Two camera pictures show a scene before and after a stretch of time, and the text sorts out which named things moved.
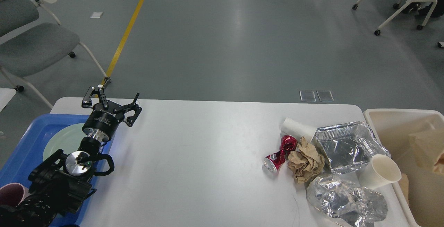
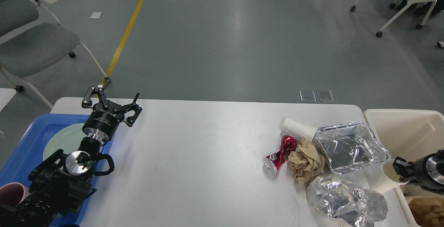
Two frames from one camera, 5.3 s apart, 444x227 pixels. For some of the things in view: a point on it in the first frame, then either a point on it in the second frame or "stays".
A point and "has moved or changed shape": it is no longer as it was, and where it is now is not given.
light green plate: x=68 y=138 stays
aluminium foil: x=339 y=198 stays
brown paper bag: x=424 y=146 -> x=428 y=211
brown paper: x=305 y=162 stays
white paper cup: x=381 y=171 has moved or changed shape
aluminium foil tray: x=349 y=146 stays
